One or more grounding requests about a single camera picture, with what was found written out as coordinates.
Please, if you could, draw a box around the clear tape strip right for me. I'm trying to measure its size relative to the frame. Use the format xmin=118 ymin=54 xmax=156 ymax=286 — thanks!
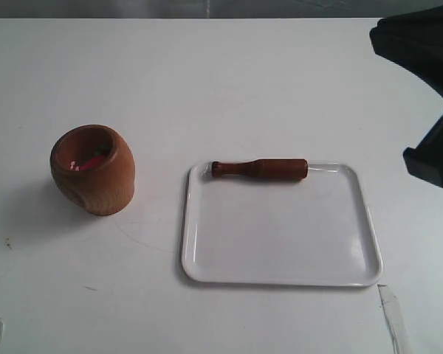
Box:
xmin=377 ymin=285 xmax=413 ymax=354

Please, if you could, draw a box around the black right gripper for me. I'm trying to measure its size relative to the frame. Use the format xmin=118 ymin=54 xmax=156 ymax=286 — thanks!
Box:
xmin=369 ymin=5 xmax=443 ymax=188

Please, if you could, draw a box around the white rectangular plastic tray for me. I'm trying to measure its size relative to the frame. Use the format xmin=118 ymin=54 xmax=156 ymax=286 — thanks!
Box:
xmin=181 ymin=162 xmax=383 ymax=288

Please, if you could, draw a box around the dark wooden pestle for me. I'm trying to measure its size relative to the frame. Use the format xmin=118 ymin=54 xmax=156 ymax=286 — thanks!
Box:
xmin=210 ymin=159 xmax=309 ymax=181

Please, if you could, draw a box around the wooden mortar bowl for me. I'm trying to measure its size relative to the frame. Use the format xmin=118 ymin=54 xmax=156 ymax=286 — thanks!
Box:
xmin=49 ymin=125 xmax=135 ymax=216

